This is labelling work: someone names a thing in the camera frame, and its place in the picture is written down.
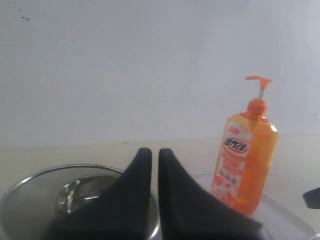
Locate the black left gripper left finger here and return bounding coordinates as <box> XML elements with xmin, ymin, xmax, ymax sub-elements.
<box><xmin>43</xmin><ymin>148</ymin><xmax>152</xmax><ymax>240</ymax></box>

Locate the white rectangular plastic tray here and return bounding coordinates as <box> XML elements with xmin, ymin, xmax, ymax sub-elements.
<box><xmin>192</xmin><ymin>169</ymin><xmax>320</xmax><ymax>240</ymax></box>

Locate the steel mesh strainer basket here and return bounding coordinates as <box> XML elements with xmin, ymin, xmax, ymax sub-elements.
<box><xmin>0</xmin><ymin>164</ymin><xmax>160</xmax><ymax>240</ymax></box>

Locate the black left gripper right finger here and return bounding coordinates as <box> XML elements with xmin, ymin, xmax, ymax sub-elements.
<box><xmin>158</xmin><ymin>148</ymin><xmax>264</xmax><ymax>240</ymax></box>

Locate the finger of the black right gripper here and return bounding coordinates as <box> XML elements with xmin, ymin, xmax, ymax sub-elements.
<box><xmin>302</xmin><ymin>187</ymin><xmax>320</xmax><ymax>209</ymax></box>

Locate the small stainless steel bowl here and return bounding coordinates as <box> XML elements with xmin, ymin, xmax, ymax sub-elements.
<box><xmin>55</xmin><ymin>174</ymin><xmax>119</xmax><ymax>216</ymax></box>

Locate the orange pump soap bottle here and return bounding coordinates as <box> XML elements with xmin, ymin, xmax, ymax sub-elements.
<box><xmin>210</xmin><ymin>75</ymin><xmax>278</xmax><ymax>216</ymax></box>

